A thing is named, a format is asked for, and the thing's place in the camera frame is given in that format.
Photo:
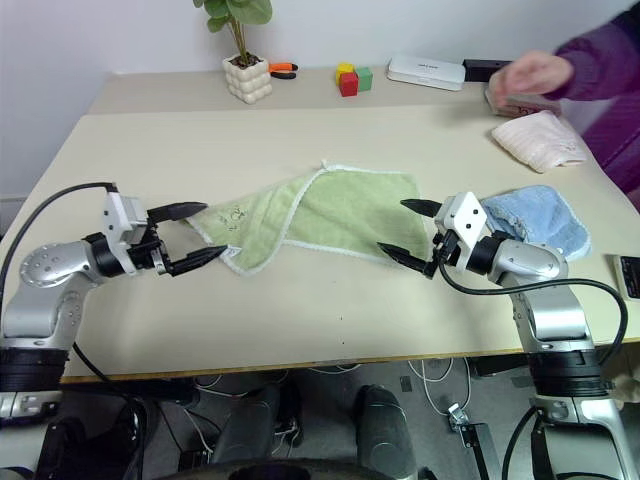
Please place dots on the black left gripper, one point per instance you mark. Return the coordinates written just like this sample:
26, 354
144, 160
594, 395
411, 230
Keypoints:
145, 255

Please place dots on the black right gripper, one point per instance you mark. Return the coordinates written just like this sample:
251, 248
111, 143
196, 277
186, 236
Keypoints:
447, 247

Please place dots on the green towel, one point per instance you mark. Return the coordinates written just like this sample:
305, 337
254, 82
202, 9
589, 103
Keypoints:
350, 210

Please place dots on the beige towel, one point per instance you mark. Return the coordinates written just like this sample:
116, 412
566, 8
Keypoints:
525, 107

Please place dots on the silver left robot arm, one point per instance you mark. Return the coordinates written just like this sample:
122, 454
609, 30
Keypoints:
45, 260

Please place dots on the person's purple sleeved forearm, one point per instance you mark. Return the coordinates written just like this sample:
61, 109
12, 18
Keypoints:
605, 55

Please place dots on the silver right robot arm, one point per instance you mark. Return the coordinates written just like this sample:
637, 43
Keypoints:
530, 260

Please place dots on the blue towel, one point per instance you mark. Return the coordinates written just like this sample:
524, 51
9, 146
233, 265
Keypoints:
540, 210

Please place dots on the pink towel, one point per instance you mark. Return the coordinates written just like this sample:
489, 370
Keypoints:
535, 140

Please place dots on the person's bare hand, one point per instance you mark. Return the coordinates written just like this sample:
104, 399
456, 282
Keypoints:
535, 72

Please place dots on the white flat box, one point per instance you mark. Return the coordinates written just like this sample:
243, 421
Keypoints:
425, 72

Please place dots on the green cube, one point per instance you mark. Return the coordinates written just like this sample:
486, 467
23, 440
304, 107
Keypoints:
365, 79

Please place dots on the red cube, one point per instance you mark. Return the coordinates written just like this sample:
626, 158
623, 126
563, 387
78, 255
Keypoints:
348, 85

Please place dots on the white bubble plant pot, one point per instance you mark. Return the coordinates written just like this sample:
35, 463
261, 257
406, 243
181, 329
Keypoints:
247, 80

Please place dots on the black rectangular box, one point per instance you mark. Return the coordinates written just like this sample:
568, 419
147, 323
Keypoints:
482, 70

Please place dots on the yellow cube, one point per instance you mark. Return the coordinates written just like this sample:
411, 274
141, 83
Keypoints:
345, 69

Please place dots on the dark rounded shape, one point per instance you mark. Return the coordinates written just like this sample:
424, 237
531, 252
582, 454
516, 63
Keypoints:
255, 425
385, 430

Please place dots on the white card with dark print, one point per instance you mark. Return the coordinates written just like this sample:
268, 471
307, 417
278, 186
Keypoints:
627, 277

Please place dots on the green leafy plant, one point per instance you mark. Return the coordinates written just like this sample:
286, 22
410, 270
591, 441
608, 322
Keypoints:
240, 15

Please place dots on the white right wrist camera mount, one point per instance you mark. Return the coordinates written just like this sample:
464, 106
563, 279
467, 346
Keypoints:
467, 215

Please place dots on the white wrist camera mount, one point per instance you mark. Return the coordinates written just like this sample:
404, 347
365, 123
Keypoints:
116, 215
467, 215

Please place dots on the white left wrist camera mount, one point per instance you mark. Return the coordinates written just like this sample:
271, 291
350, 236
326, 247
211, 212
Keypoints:
116, 215

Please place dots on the metal clamp with black bracket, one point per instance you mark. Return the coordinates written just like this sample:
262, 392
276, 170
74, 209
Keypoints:
467, 430

